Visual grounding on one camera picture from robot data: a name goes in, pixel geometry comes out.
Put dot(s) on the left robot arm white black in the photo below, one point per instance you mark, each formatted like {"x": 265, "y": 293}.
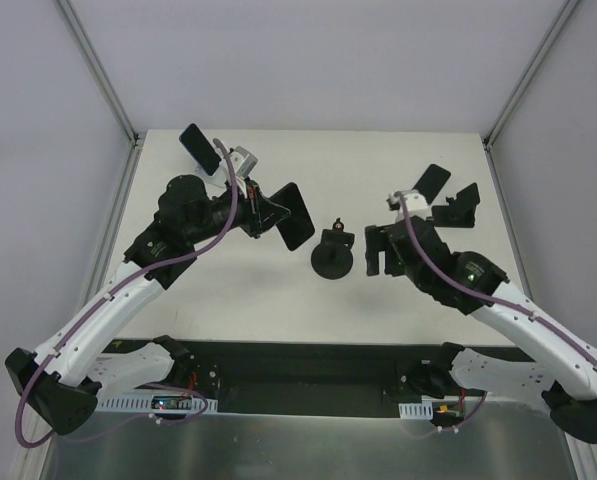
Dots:
{"x": 55, "y": 379}

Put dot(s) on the black phone blue edge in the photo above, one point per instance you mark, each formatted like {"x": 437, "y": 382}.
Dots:
{"x": 200, "y": 149}

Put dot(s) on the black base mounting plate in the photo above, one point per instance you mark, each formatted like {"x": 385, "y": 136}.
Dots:
{"x": 323, "y": 380}

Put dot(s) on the left aluminium frame post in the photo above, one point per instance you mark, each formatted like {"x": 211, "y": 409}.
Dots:
{"x": 86, "y": 49}

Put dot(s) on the right aluminium frame post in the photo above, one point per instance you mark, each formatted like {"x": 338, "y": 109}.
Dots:
{"x": 547, "y": 44}

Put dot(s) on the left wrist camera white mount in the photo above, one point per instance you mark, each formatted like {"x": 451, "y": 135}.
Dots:
{"x": 243, "y": 162}

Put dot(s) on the black folding phone stand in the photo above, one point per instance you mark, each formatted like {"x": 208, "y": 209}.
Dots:
{"x": 460, "y": 210}

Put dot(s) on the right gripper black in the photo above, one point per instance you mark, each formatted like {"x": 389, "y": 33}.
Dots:
{"x": 384, "y": 250}

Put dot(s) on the left white cable duct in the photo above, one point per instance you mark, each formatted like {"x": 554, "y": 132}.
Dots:
{"x": 150, "y": 402}

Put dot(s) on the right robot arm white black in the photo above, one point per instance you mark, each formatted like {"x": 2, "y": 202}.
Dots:
{"x": 560, "y": 376}

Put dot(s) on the white folding phone stand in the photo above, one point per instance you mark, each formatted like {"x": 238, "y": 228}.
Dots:
{"x": 199, "y": 170}

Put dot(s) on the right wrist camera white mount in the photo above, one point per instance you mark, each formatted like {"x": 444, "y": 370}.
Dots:
{"x": 416, "y": 203}

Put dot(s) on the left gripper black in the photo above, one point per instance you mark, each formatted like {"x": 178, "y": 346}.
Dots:
{"x": 254, "y": 210}

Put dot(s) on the black phone teal edge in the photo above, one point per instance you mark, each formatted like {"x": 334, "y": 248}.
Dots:
{"x": 432, "y": 181}

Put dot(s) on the right white cable duct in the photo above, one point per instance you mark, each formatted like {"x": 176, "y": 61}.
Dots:
{"x": 422, "y": 410}

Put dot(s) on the aluminium frame post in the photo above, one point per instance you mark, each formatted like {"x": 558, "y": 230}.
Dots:
{"x": 86, "y": 49}
{"x": 547, "y": 44}

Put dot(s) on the white cable duct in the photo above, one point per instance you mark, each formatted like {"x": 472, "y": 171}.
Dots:
{"x": 422, "y": 410}
{"x": 150, "y": 402}

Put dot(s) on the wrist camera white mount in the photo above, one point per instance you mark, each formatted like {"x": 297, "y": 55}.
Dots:
{"x": 243, "y": 162}
{"x": 416, "y": 203}

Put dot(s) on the black round base phone holder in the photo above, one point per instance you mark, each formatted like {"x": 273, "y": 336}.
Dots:
{"x": 332, "y": 257}

